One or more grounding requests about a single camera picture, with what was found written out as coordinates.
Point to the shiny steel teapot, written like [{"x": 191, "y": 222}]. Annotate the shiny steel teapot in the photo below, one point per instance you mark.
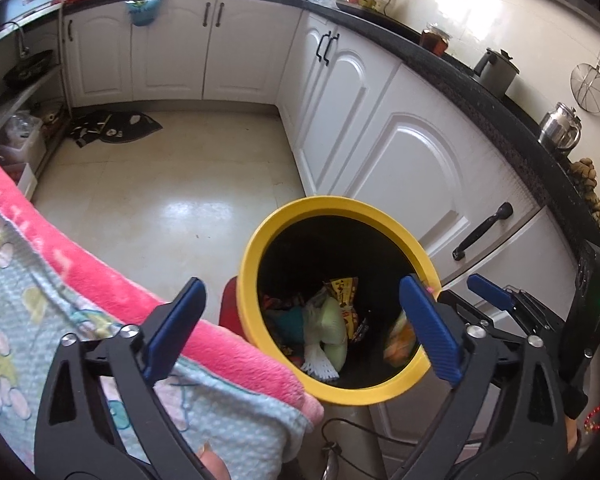
[{"x": 560, "y": 127}]

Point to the person's right forearm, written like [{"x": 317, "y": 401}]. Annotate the person's right forearm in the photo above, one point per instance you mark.
[{"x": 572, "y": 437}]

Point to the grey metal kettle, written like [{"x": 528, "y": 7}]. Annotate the grey metal kettle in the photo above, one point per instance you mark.
[{"x": 497, "y": 74}]

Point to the teal crumpled wrapper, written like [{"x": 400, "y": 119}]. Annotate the teal crumpled wrapper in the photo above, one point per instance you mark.
[{"x": 290, "y": 321}]

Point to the pink blanket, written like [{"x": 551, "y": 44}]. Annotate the pink blanket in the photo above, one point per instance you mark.
[{"x": 130, "y": 290}]

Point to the blue hanging basket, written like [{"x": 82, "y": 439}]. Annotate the blue hanging basket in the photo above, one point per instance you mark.
[{"x": 144, "y": 10}]

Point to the dark silver snack wrapper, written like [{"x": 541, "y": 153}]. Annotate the dark silver snack wrapper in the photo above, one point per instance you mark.
[{"x": 362, "y": 330}]

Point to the black pan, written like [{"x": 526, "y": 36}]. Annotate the black pan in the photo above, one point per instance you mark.
[{"x": 27, "y": 67}]

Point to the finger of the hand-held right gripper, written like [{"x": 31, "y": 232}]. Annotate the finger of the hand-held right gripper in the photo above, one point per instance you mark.
[
  {"x": 490, "y": 292},
  {"x": 485, "y": 321}
]

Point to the black floor mat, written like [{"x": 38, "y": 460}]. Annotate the black floor mat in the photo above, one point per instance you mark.
[{"x": 115, "y": 127}]

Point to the glass jar brown contents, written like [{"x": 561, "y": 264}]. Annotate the glass jar brown contents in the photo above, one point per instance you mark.
[{"x": 436, "y": 40}]

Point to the green cloth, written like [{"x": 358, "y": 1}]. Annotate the green cloth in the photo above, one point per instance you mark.
[{"x": 330, "y": 330}]

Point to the yellow rimmed bin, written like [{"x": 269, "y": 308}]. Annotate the yellow rimmed bin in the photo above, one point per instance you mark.
[{"x": 330, "y": 202}]

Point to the stainless steel shelf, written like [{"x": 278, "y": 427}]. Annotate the stainless steel shelf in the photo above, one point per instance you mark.
[{"x": 20, "y": 90}]

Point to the printed blue blanket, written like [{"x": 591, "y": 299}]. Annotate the printed blue blanket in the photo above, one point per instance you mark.
[{"x": 80, "y": 360}]

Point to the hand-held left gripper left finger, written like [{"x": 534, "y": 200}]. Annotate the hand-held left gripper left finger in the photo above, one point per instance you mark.
[{"x": 175, "y": 330}]

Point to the crumpled clear bag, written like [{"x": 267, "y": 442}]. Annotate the crumpled clear bag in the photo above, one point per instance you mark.
[{"x": 20, "y": 125}]

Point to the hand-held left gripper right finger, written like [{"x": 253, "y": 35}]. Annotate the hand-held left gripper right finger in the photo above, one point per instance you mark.
[{"x": 430, "y": 332}]

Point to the orange yellow snack packet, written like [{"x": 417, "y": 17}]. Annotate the orange yellow snack packet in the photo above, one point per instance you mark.
[{"x": 400, "y": 342}]

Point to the white kitchen cabinets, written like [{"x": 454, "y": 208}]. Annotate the white kitchen cabinets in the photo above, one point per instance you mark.
[{"x": 380, "y": 110}]

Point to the red stool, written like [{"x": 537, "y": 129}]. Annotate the red stool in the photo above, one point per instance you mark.
[{"x": 229, "y": 305}]

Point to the black stone countertop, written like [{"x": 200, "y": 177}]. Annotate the black stone countertop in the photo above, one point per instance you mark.
[{"x": 480, "y": 70}]

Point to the white cardboard box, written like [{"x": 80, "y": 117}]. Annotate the white cardboard box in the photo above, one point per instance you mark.
[{"x": 22, "y": 160}]

